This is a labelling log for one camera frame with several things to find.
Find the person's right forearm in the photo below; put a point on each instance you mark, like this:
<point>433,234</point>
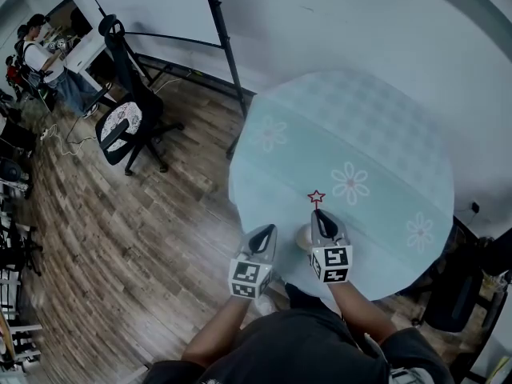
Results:
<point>360,314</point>

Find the black wall socket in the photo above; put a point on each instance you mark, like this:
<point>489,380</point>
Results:
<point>475,206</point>

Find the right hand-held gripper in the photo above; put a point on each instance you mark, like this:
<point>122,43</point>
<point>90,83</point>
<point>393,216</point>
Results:
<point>334,258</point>

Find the person's left forearm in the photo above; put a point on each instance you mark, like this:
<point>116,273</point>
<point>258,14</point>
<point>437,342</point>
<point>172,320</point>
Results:
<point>216,334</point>

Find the white power strip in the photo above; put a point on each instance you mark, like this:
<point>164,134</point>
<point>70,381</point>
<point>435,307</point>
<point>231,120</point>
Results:
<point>46,133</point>

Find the white desk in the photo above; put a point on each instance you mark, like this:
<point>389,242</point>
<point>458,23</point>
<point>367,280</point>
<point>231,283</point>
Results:
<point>86,52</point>

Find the black chair with armrests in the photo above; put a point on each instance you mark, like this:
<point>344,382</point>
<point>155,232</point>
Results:
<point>452,290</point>

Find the person's left white shoe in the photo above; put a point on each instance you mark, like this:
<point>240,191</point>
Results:
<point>265,303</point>

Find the person's black clothing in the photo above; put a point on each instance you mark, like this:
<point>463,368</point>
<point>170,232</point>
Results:
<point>296,350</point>

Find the light blue floral tablecloth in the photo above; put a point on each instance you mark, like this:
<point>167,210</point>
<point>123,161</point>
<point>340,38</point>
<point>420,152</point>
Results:
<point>340,142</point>

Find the white cup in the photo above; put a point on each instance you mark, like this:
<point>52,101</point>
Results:
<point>303,236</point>

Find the whiteboard on black stand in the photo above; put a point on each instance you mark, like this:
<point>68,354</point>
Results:
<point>160,2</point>

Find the red star wand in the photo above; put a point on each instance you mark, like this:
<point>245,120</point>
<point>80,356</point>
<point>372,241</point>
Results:
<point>316,202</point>

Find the black office chair patterned seat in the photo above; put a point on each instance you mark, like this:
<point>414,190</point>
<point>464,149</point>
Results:
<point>136,94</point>

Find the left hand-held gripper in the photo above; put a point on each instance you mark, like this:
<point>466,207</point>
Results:
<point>246,274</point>

